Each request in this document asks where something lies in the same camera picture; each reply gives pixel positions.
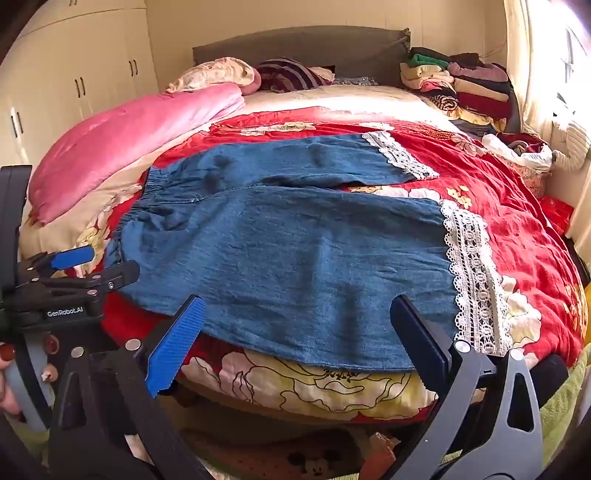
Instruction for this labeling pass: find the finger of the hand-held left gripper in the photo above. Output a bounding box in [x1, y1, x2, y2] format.
[18, 246, 96, 278]
[14, 260, 140, 305]

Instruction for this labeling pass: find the pink quilt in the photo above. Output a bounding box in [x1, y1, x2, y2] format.
[28, 83, 246, 227]

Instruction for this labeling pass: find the green fleece garment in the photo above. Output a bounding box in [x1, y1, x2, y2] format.
[538, 344, 591, 464]

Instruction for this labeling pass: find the grey bed headboard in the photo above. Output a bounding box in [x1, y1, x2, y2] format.
[191, 25, 411, 87]

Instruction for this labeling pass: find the white knitted item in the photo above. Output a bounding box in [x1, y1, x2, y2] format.
[551, 121, 591, 172]

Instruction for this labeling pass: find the cream curtain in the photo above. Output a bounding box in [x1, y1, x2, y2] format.
[503, 0, 591, 153]

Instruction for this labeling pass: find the blue denim pants lace trim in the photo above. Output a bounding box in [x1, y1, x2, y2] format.
[104, 130, 514, 374]

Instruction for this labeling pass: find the red floral quilt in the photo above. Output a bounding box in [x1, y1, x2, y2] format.
[21, 108, 585, 425]

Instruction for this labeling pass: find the cream quilt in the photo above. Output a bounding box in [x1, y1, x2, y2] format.
[240, 83, 462, 134]

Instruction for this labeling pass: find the printed brown floor mat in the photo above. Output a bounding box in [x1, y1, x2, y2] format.
[185, 415, 416, 480]

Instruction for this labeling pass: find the pile of folded clothes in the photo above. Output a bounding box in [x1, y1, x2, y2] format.
[399, 46, 522, 134]

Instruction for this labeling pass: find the cream wardrobe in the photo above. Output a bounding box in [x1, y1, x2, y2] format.
[0, 0, 160, 176]

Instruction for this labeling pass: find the floral pillow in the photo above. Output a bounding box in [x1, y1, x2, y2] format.
[166, 57, 262, 95]

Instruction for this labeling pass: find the crumpled printed garment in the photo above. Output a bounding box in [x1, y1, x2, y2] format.
[482, 131, 555, 197]

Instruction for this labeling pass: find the dark striped cloth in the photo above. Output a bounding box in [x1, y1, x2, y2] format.
[256, 57, 335, 94]

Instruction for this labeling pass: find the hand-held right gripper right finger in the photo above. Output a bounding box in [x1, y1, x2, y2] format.
[390, 294, 546, 480]

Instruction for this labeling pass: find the window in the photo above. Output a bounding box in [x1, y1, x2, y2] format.
[561, 23, 591, 93]

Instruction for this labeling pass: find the person's left hand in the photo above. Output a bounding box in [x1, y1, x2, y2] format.
[0, 344, 23, 415]

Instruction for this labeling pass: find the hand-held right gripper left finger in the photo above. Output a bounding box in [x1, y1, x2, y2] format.
[48, 294, 213, 480]

